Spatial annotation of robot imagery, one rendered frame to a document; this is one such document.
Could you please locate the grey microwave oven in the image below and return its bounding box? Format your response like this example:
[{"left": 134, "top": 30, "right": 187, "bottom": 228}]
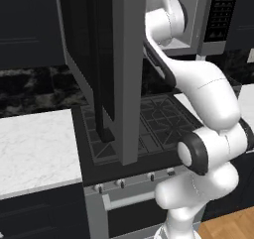
[{"left": 145, "top": 0, "right": 241, "bottom": 58}]

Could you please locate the dark blue base cupboard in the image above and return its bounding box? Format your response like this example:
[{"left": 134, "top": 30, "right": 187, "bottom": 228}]
[
  {"left": 0, "top": 182, "right": 91, "bottom": 239},
  {"left": 201, "top": 149, "right": 254, "bottom": 223}
]

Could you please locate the black gas hob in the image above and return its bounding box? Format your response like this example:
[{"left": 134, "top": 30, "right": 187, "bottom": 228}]
[{"left": 71, "top": 91, "right": 206, "bottom": 186}]

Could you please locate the dark blue wall cupboard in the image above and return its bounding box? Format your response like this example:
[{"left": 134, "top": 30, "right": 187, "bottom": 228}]
[
  {"left": 0, "top": 0, "right": 66, "bottom": 71},
  {"left": 224, "top": 0, "right": 254, "bottom": 52}
]

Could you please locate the silver oven door handle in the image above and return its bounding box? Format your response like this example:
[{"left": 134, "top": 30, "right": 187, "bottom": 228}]
[{"left": 101, "top": 189, "right": 159, "bottom": 212}]

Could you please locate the white wall socket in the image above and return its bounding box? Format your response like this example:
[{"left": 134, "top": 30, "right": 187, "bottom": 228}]
[{"left": 246, "top": 48, "right": 254, "bottom": 64}]

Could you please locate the dark grey microwave door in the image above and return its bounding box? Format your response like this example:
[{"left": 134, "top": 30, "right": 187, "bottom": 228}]
[{"left": 55, "top": 0, "right": 148, "bottom": 167}]

